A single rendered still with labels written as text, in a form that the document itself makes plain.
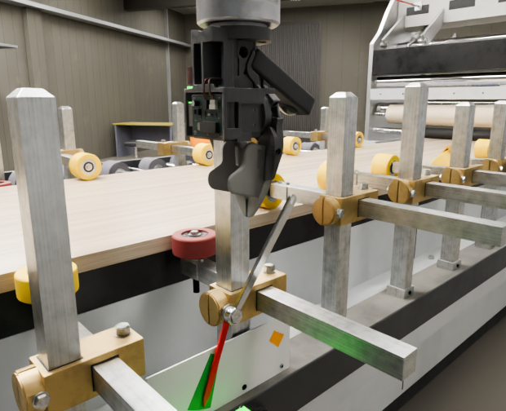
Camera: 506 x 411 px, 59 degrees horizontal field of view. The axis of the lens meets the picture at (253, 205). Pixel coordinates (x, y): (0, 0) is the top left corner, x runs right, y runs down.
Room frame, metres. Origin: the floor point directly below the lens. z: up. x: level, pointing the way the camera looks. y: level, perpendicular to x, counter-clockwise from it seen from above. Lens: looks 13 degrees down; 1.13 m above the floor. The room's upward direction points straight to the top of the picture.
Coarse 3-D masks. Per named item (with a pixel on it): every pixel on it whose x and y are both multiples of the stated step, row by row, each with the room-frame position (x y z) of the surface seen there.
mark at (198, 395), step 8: (208, 360) 0.54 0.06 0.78; (208, 368) 0.54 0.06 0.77; (208, 376) 0.54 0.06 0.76; (200, 384) 0.53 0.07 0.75; (200, 392) 0.53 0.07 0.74; (192, 400) 0.53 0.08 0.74; (200, 400) 0.53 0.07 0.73; (208, 400) 0.54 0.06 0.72; (192, 408) 0.52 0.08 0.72; (200, 408) 0.53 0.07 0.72; (208, 408) 0.54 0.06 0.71
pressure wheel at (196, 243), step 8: (176, 232) 0.75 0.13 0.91; (184, 232) 0.76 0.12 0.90; (192, 232) 0.74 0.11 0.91; (200, 232) 0.76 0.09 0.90; (208, 232) 0.75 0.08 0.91; (176, 240) 0.72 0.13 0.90; (184, 240) 0.71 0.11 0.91; (192, 240) 0.71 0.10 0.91; (200, 240) 0.71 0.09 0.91; (208, 240) 0.72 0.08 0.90; (176, 248) 0.72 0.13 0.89; (184, 248) 0.71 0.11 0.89; (192, 248) 0.71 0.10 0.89; (200, 248) 0.71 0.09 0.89; (208, 248) 0.72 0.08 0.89; (176, 256) 0.72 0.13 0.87; (184, 256) 0.71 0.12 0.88; (192, 256) 0.71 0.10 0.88; (200, 256) 0.71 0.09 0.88; (208, 256) 0.72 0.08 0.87
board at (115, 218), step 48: (384, 144) 2.42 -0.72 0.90; (432, 144) 2.42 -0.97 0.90; (0, 192) 1.13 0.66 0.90; (96, 192) 1.13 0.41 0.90; (144, 192) 1.13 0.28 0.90; (192, 192) 1.13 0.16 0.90; (384, 192) 1.24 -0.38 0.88; (0, 240) 0.73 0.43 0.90; (96, 240) 0.73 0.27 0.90; (144, 240) 0.73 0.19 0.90; (0, 288) 0.57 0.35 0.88
